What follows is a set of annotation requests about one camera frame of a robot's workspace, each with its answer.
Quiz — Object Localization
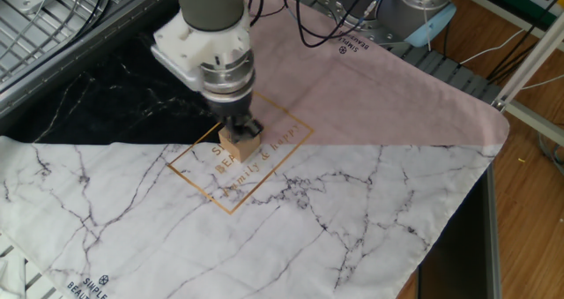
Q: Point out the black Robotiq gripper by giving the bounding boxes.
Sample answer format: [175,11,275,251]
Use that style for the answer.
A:
[206,89,264,144]

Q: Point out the tan wooden cube block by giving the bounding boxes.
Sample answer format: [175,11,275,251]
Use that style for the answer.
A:
[218,126,262,163]

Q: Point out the marble pattern cloth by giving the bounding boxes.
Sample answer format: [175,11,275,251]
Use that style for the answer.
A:
[0,0,511,299]

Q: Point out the white tissue paper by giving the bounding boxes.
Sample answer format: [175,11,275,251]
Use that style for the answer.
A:
[0,254,26,299]

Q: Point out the black looped cable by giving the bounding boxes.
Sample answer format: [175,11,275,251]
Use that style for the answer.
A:
[281,0,397,49]

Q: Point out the white cable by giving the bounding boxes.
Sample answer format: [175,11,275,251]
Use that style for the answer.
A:
[457,27,539,66]

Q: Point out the aluminium frame beam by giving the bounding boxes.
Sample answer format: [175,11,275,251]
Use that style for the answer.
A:
[501,99,564,146]

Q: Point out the aluminium frame post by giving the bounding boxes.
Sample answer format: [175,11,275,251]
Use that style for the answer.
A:
[491,23,564,113]

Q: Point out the grey cable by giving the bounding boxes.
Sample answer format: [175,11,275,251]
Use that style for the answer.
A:
[537,133,564,177]

